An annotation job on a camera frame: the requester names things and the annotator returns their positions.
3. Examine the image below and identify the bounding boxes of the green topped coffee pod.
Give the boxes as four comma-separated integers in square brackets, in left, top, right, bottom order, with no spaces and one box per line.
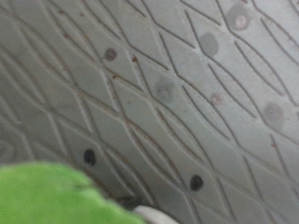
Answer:
[0,161,179,224]

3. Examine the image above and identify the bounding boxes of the white two-tier turntable shelf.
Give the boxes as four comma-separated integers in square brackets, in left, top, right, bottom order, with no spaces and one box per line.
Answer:
[0,0,299,224]

